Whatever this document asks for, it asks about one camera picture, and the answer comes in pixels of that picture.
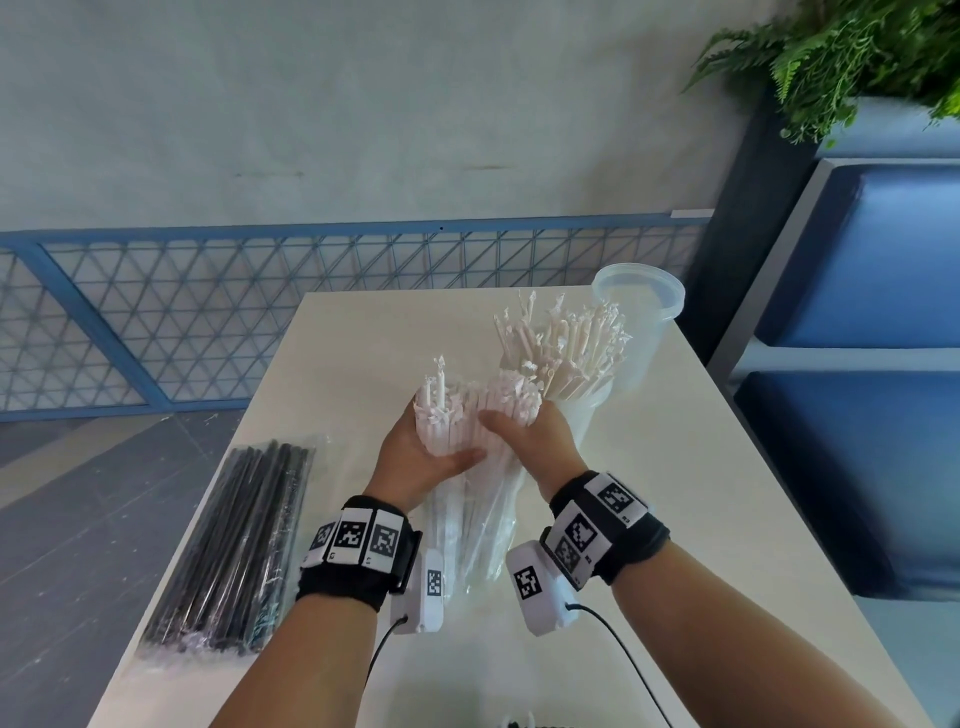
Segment person's left hand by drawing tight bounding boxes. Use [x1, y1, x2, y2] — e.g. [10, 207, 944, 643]
[363, 398, 488, 516]

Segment person's right hand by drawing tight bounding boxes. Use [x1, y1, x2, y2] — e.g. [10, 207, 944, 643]
[477, 399, 591, 503]

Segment clear plastic cup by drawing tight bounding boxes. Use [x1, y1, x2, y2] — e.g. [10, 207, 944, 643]
[590, 262, 688, 396]
[517, 359, 625, 483]

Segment bundle of white paper straws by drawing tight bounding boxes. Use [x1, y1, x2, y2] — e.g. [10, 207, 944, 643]
[412, 356, 544, 588]

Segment pack of black straws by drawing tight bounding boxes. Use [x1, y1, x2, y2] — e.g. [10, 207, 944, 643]
[134, 440, 317, 663]

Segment person's left forearm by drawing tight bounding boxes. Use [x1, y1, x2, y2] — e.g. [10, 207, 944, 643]
[209, 596, 378, 728]

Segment person's right forearm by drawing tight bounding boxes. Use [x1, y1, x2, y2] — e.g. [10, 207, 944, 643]
[611, 539, 913, 728]

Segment black right wristband with markers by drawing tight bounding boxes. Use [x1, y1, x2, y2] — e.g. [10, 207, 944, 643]
[541, 470, 672, 589]

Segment blue mesh fence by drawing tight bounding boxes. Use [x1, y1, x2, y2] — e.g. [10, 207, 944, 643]
[0, 213, 715, 422]

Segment black pillar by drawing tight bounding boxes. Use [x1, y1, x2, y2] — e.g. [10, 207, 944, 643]
[686, 82, 820, 370]

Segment blue bench cushion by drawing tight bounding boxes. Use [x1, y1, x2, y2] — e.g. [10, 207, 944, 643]
[757, 164, 960, 349]
[734, 372, 960, 602]

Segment pale planter box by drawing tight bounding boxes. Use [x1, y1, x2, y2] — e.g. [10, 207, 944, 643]
[815, 95, 960, 160]

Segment green fern plant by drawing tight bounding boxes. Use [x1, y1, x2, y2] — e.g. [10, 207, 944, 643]
[684, 0, 960, 145]

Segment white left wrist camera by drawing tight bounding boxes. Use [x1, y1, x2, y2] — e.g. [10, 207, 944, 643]
[389, 548, 447, 637]

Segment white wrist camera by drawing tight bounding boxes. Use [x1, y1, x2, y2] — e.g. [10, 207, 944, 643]
[505, 541, 581, 640]
[389, 548, 447, 637]

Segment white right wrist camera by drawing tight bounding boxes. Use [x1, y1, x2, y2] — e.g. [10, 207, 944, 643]
[505, 541, 581, 640]

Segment black left camera cable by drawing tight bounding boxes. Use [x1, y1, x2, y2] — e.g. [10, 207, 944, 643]
[363, 614, 411, 700]

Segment black camera cable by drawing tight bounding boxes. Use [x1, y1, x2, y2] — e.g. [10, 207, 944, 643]
[363, 614, 411, 700]
[566, 602, 673, 728]

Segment black right camera cable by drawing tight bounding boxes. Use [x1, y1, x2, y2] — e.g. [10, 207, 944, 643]
[566, 602, 673, 728]

